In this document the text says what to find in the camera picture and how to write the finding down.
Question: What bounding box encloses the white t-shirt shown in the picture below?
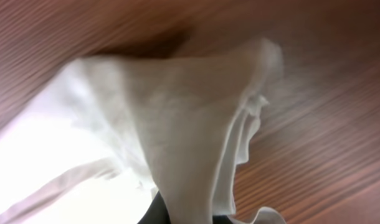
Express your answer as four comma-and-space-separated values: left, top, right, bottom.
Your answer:
0, 39, 283, 223

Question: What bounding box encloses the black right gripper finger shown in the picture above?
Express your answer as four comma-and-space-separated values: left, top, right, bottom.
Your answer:
138, 192, 171, 224

